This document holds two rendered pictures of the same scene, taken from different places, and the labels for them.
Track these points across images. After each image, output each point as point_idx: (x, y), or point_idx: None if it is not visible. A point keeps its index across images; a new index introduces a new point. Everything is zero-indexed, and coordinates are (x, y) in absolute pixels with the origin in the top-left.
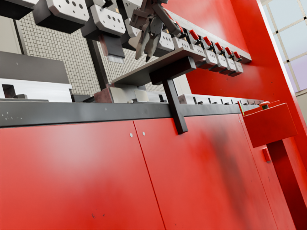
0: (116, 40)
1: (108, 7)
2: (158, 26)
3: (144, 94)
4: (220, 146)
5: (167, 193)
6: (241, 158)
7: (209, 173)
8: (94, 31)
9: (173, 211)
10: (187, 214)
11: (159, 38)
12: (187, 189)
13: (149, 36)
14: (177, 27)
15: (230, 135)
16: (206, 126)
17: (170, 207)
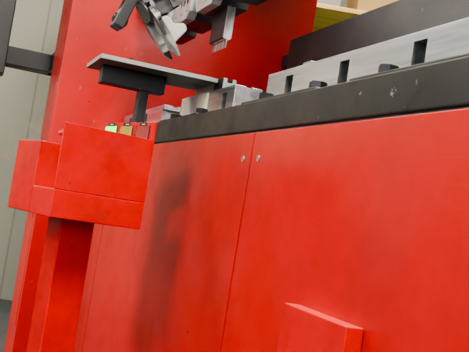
0: (223, 12)
1: None
2: (144, 11)
3: (205, 99)
4: (165, 209)
5: (107, 229)
6: (193, 261)
7: (135, 239)
8: (209, 16)
9: (104, 248)
10: (107, 262)
11: (156, 22)
12: (115, 239)
13: (150, 28)
14: (110, 24)
15: (193, 194)
16: (162, 163)
17: (104, 243)
